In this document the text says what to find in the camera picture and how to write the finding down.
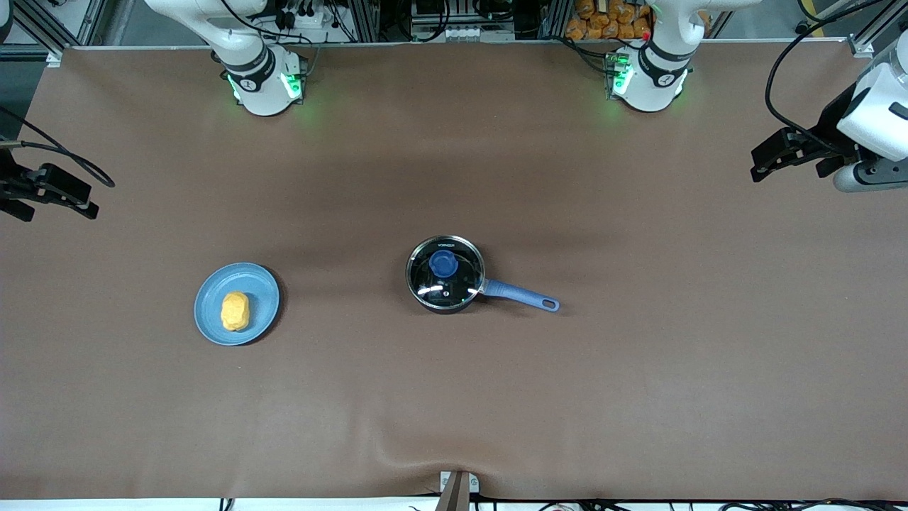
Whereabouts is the yellow potato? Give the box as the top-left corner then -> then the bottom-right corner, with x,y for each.
221,292 -> 251,332

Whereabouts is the glass lid with blue knob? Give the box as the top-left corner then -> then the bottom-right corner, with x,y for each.
406,236 -> 487,306

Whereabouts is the blue plate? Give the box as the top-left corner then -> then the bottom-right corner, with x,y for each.
194,263 -> 282,347

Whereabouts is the bag of orange snacks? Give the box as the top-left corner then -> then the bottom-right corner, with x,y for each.
565,0 -> 652,41

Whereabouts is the white power strip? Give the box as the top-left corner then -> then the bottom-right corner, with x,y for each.
286,6 -> 336,31

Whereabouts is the brown table mat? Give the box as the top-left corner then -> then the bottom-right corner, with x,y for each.
0,39 -> 908,501

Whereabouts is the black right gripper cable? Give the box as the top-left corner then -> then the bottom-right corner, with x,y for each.
0,105 -> 116,189

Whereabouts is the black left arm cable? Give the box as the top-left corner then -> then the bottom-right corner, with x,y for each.
764,0 -> 884,153

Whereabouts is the black pot with blue handle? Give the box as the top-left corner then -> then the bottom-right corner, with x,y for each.
406,236 -> 561,315

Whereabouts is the metal table clamp bracket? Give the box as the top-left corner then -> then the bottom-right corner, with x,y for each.
438,471 -> 480,511

